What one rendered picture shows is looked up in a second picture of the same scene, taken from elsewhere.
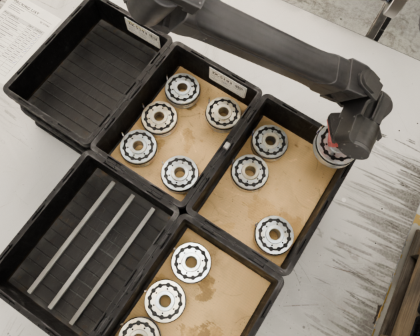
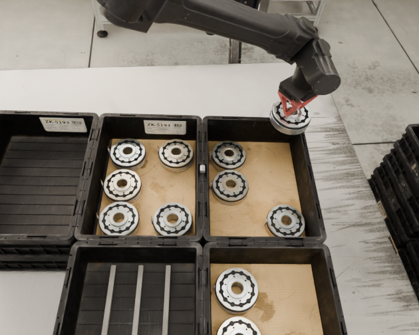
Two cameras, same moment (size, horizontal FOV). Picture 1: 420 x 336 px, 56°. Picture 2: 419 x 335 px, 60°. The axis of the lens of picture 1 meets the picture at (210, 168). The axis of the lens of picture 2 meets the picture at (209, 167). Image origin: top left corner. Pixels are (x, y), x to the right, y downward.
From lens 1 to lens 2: 0.32 m
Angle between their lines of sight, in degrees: 22
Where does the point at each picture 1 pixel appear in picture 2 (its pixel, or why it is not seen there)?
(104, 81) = (46, 185)
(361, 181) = not seen: hidden behind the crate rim
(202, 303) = (270, 321)
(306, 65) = (264, 22)
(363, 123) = (320, 60)
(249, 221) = (256, 225)
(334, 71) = (282, 23)
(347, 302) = (366, 250)
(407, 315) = not seen: hidden behind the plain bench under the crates
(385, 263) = (367, 203)
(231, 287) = (284, 290)
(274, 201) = (264, 199)
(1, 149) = not seen: outside the picture
